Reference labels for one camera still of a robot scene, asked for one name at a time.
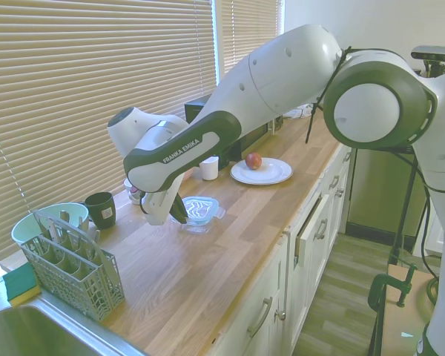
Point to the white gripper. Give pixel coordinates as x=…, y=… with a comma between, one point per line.
x=159, y=207

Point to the clear lid with blue rim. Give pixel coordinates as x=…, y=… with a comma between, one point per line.
x=202, y=209

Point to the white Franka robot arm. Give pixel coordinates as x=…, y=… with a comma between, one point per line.
x=282, y=74

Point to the clear glass food container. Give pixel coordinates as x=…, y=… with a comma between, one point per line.
x=198, y=230

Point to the pink bowl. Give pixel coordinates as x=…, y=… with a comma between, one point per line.
x=189, y=177

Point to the white ceramic mug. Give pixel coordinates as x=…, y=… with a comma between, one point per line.
x=135, y=199
x=209, y=170

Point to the dark green mug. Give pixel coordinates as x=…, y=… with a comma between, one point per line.
x=100, y=209

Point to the metal cutlery piece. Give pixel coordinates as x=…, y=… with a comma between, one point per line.
x=52, y=230
x=96, y=237
x=65, y=219

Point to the red apple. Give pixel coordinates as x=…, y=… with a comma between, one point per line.
x=254, y=160

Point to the black toaster oven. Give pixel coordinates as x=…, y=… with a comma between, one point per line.
x=252, y=141

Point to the white dinner plate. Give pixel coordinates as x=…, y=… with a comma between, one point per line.
x=274, y=172

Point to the grey plastic cutlery basket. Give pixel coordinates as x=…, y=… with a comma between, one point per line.
x=78, y=282

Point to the metal cabinet knob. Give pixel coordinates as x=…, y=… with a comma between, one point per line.
x=280, y=315
x=339, y=192

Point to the white base cabinets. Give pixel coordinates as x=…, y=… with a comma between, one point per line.
x=311, y=278

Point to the white plastic bag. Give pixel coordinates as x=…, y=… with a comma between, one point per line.
x=298, y=111

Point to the mint green bowl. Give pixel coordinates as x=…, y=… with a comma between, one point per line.
x=22, y=233

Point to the yellow and green sponge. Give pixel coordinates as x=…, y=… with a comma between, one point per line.
x=20, y=283

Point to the stainless steel sink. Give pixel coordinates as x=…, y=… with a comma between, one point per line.
x=41, y=333

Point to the stainless steel dishwasher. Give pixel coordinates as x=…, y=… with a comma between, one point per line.
x=374, y=193

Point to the dark green clamp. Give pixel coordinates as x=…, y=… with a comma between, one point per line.
x=375, y=287

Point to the wooden mounting board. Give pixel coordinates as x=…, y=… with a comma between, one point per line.
x=397, y=326

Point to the white end cabinet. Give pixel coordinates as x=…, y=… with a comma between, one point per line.
x=435, y=237

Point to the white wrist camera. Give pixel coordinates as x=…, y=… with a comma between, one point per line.
x=135, y=189

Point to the black camera stand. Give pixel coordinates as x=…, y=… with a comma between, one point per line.
x=405, y=207

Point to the grey stereo camera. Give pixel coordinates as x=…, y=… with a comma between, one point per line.
x=434, y=52

